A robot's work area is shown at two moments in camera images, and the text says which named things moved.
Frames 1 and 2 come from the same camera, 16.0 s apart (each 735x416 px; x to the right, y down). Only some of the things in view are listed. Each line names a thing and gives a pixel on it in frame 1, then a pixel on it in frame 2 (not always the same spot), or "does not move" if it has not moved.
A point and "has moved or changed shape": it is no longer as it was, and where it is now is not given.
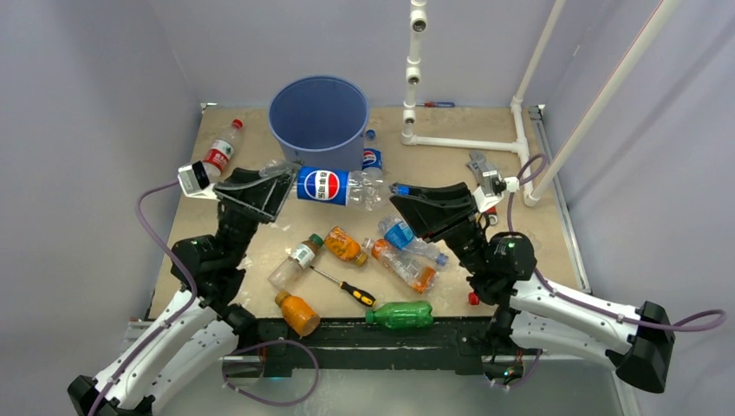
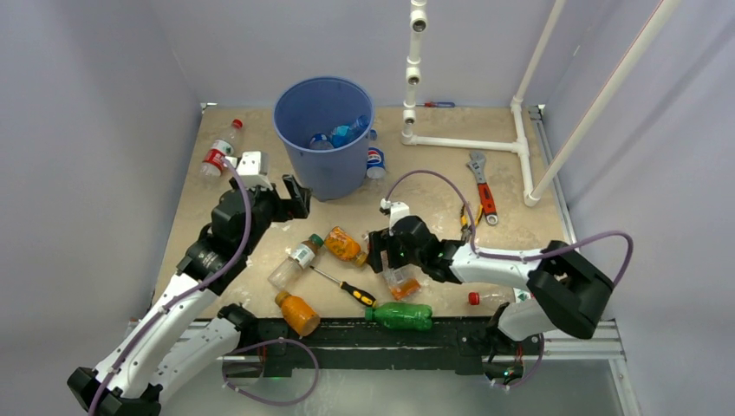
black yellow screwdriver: x=357 y=294 does not move
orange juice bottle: x=298 y=314 does not move
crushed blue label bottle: x=401 y=237 has moved or changed shape
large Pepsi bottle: x=356 y=189 to x=321 y=141
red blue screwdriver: x=436 y=104 does not move
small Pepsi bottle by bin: x=373 y=159 does not move
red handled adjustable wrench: x=474 y=165 does not move
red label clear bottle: x=219 y=151 does not move
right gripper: x=449 y=210 to x=377 y=241
